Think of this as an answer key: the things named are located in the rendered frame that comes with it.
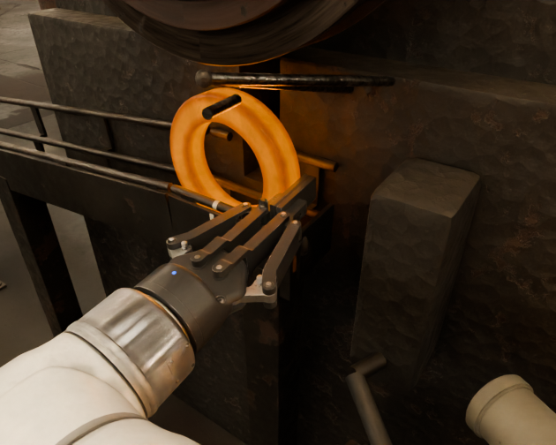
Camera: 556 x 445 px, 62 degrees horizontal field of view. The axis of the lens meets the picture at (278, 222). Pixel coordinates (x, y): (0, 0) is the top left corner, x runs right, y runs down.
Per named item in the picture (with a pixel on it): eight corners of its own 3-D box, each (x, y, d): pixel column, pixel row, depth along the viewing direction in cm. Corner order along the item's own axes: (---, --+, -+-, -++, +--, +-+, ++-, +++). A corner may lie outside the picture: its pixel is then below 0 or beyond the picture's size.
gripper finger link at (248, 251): (206, 267, 40) (219, 274, 39) (281, 203, 47) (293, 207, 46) (213, 298, 42) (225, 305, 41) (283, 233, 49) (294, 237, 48)
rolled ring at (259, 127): (287, 112, 45) (304, 102, 48) (158, 79, 54) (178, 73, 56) (285, 260, 56) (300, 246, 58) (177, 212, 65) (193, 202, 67)
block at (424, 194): (381, 313, 62) (410, 148, 48) (440, 338, 58) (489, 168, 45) (344, 366, 54) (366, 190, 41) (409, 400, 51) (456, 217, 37)
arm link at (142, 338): (160, 441, 34) (211, 381, 38) (130, 369, 29) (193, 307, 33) (84, 383, 39) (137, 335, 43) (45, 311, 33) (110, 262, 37)
